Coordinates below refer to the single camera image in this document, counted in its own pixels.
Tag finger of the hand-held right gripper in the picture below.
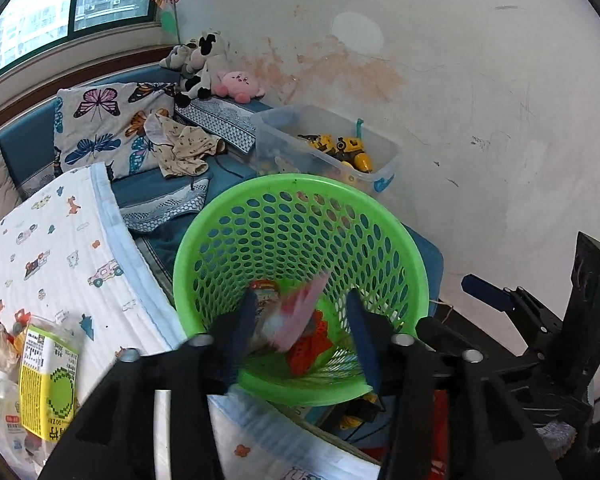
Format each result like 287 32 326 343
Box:
415 316 537 378
461 274 565 332

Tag person's right hand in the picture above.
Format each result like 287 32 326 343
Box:
535 420 579 459

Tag green framed window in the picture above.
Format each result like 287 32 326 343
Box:
0 0 172 86

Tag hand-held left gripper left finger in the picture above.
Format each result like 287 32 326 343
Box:
39 290 261 480

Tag beige patterned clothes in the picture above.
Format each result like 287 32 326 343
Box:
144 112 226 180

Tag blue sofa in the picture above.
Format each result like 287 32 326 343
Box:
0 65 446 306

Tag red snack packet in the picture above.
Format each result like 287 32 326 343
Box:
250 280 284 322

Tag clear plastic bottle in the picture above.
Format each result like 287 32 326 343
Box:
0 377 46 463

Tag pink plush toy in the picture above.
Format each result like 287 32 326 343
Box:
212 69 267 104

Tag butterfly print pillow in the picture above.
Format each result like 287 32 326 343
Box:
52 81 177 181

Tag orange mesh wrapper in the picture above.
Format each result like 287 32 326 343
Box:
285 310 337 377

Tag pink plastic wrapper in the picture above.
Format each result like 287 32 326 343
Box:
260 270 333 352

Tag clear plastic storage box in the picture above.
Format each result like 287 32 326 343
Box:
250 105 405 196

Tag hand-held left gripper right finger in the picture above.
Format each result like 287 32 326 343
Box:
347 290 563 480

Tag orange yellow wrapper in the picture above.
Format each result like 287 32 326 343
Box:
12 310 34 342

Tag colourful pinwheel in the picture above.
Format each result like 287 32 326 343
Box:
149 0 184 44

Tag green perforated plastic basket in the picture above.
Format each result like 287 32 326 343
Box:
172 174 429 407

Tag yellow toy excavator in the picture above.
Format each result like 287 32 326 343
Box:
297 132 376 174

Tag beige paper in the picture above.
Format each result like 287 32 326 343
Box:
0 322 23 374

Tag black white cow plush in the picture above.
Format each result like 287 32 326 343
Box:
175 31 231 108

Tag grey plush toy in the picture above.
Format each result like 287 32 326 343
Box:
159 44 197 73

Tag white cartoon printed blanket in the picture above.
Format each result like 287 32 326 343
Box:
0 162 382 480

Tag blue grey patterned towel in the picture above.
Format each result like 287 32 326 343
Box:
174 95 276 154

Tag blue white patterned cloth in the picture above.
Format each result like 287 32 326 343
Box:
117 177 214 234

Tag yellow green drink carton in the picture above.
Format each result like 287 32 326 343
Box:
19 316 84 442

